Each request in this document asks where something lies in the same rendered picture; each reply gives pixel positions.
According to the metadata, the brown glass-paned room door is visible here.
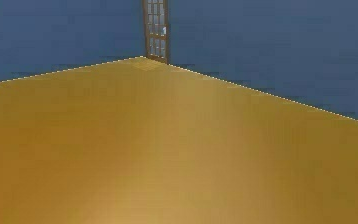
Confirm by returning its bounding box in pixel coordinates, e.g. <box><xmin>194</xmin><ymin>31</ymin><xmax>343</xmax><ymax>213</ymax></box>
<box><xmin>142</xmin><ymin>0</ymin><xmax>170</xmax><ymax>65</ymax></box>

